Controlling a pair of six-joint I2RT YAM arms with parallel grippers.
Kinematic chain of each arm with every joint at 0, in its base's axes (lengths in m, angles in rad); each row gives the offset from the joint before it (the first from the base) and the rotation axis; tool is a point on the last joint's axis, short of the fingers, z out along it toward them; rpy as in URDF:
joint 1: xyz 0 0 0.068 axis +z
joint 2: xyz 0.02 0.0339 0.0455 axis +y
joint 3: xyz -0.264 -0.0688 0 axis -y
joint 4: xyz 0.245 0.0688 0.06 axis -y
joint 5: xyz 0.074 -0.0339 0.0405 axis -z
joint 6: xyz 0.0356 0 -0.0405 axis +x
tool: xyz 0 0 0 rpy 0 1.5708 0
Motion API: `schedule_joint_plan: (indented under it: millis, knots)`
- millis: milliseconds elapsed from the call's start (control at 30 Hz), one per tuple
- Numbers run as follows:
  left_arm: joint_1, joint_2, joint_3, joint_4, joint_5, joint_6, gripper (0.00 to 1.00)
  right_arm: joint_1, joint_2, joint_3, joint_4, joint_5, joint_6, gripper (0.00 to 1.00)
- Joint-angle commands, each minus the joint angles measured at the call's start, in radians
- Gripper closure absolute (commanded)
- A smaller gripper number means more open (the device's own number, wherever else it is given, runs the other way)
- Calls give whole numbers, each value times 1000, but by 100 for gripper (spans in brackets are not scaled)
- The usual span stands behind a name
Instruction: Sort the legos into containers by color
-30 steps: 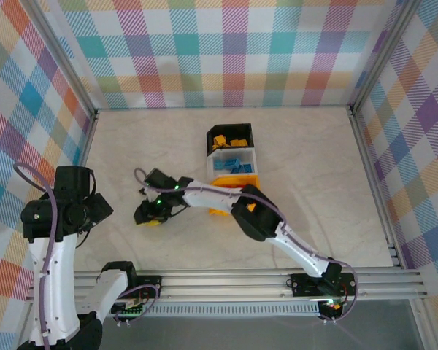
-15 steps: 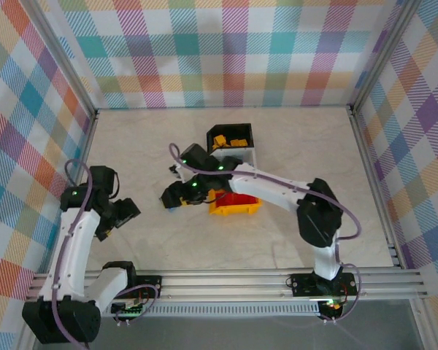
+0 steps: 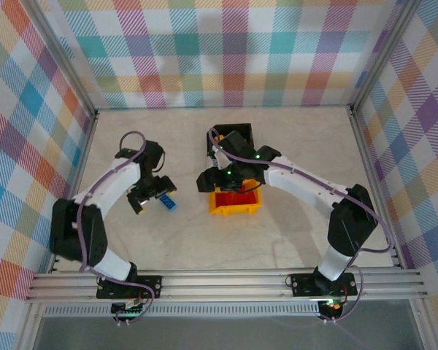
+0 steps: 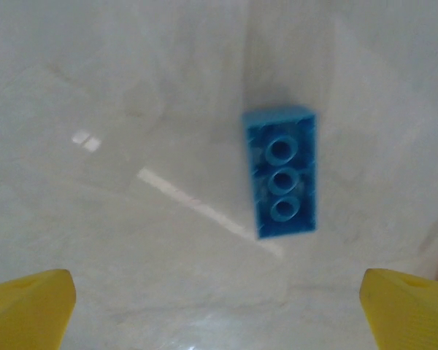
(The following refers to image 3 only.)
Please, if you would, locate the blue long lego brick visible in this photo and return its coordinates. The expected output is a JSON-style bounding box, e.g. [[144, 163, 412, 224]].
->
[[159, 195, 179, 212]]

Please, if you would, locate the red wide lego brick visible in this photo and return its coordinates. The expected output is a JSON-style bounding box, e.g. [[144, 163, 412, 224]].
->
[[222, 192, 260, 209]]

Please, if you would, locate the black plastic bin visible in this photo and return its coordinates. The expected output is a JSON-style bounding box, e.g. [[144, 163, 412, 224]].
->
[[206, 122, 256, 167]]

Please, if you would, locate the yellow plastic bin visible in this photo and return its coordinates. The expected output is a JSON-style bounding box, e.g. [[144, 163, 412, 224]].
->
[[208, 177, 264, 217]]

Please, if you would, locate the plaid cloth backdrop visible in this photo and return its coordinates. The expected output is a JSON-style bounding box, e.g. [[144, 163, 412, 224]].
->
[[50, 0, 399, 109], [357, 0, 438, 350], [0, 0, 92, 350]]

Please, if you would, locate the small circuit board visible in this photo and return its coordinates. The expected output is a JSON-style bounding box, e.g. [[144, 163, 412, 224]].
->
[[111, 300, 147, 319], [319, 298, 346, 315]]

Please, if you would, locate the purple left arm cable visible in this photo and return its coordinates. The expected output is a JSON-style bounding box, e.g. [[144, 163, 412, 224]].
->
[[78, 130, 158, 324]]

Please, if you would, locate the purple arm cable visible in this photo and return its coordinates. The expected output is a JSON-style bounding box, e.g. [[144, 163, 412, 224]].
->
[[207, 127, 393, 324], [78, 130, 158, 324]]

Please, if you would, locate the aluminium side rail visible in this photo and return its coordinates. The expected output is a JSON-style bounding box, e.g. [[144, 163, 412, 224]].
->
[[47, 109, 100, 274], [348, 105, 406, 269]]

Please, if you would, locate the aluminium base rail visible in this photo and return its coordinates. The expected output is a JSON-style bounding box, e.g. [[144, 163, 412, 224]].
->
[[25, 268, 429, 303]]

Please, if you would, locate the grey slotted cable duct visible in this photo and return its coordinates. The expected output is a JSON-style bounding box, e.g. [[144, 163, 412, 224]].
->
[[43, 304, 322, 318]]

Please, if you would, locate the aluminium frame post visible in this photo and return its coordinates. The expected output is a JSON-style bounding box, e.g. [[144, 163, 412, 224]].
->
[[28, 0, 98, 114], [350, 0, 423, 110]]

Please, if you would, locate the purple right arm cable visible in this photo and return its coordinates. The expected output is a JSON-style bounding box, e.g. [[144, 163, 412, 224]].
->
[[207, 127, 393, 324]]

